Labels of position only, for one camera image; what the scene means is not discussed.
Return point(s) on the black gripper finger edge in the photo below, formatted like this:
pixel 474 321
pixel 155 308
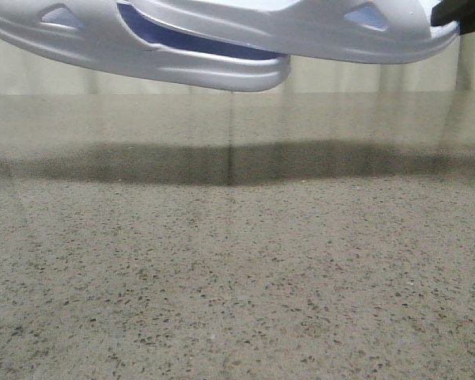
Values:
pixel 461 11

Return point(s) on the light blue slipper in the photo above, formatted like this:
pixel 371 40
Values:
pixel 112 36
pixel 371 32

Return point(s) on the pale green curtain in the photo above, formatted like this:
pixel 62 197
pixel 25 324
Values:
pixel 23 73

